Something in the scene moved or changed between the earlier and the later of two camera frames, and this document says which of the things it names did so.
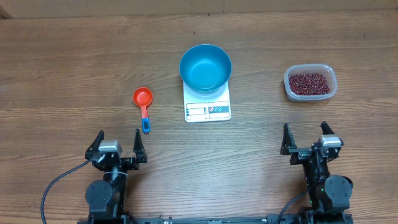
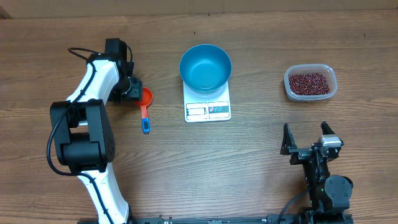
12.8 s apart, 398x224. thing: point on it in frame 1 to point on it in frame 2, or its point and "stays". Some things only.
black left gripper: x=138 y=149 to x=137 y=93
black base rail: x=217 y=219 stays
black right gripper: x=300 y=154 stays
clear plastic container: x=310 y=82 stays
